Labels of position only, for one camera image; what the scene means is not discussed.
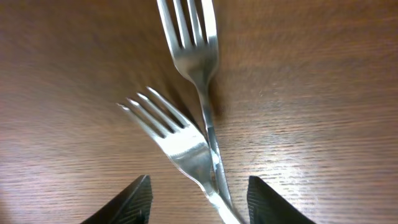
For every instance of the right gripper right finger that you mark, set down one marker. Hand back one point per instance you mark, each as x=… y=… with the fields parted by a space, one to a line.
x=266 y=206

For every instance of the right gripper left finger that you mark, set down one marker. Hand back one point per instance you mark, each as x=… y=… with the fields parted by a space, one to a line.
x=130 y=206

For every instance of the steel fork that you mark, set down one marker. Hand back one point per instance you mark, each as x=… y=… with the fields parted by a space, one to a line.
x=185 y=146
x=197 y=60

